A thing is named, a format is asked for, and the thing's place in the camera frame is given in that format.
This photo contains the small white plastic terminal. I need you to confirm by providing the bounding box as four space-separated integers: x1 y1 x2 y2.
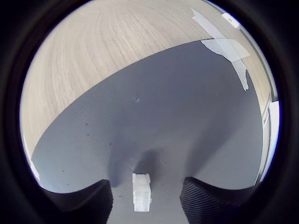
132 172 153 212

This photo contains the dark grey mat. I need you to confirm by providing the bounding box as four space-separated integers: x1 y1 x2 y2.
30 39 264 224

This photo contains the white tape cross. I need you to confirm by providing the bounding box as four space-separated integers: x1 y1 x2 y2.
190 7 251 93

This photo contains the silver cable duct lid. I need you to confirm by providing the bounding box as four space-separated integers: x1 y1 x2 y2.
256 100 280 185

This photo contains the small white partition bracket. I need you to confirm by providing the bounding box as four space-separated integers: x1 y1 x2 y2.
221 13 241 28

